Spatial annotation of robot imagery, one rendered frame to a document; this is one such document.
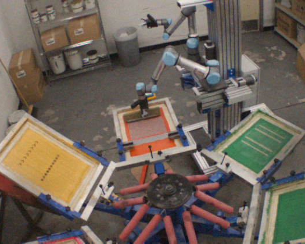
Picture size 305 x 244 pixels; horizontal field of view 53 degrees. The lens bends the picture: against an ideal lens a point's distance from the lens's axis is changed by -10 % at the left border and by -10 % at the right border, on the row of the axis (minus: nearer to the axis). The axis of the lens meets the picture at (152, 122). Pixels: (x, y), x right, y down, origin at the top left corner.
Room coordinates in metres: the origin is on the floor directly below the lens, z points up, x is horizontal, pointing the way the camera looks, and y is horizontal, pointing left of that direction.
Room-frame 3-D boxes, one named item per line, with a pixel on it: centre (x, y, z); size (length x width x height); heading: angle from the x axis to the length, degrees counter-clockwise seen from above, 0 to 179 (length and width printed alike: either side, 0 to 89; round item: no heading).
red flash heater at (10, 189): (1.97, 1.25, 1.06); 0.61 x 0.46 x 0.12; 65
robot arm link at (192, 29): (3.19, -0.58, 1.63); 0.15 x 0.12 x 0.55; 164
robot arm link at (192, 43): (3.07, -0.55, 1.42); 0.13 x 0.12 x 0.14; 164
